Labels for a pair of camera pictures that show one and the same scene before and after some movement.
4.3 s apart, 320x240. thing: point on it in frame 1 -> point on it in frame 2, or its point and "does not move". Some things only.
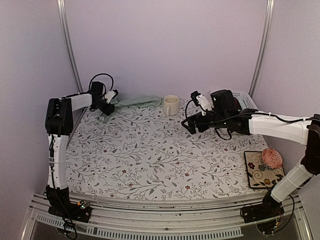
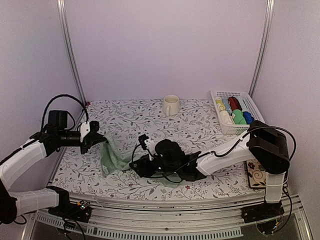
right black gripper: [192, 119] -> [144, 162]
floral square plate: [259, 175] does not move
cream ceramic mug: [171, 105] does not move
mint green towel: [132, 100] -> [115, 156]
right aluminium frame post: [270, 10] does not move
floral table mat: [142, 151] does not move
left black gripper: [109, 110] -> [91, 138]
